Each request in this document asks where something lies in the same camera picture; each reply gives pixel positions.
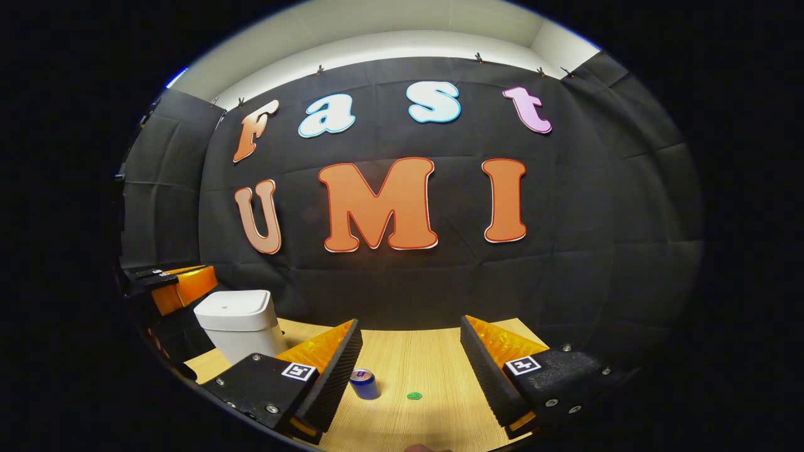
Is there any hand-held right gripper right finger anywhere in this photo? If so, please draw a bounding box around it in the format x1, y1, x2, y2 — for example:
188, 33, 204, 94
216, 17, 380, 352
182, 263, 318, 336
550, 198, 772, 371
460, 315, 629, 440

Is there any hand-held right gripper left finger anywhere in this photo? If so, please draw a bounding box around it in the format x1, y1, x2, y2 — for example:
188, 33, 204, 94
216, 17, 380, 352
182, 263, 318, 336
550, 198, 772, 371
201, 318, 364, 445

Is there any wooden desktop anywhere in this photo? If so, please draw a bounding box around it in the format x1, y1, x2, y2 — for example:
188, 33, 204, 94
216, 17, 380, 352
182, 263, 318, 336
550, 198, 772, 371
183, 317, 550, 452

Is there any blue pop can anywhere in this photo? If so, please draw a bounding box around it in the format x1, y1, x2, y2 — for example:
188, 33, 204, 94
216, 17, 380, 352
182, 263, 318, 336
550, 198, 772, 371
349, 369, 381, 401

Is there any black backdrop cloth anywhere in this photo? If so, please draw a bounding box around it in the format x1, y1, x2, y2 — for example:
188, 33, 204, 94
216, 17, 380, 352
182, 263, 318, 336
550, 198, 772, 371
116, 51, 703, 371

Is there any white desktop garbage bin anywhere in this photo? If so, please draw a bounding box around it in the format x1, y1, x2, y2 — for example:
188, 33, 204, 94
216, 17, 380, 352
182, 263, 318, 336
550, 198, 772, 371
193, 289, 290, 367

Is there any row of black cloth clips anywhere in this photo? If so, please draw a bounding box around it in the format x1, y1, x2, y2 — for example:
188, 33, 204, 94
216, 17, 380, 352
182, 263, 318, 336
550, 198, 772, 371
236, 53, 575, 107

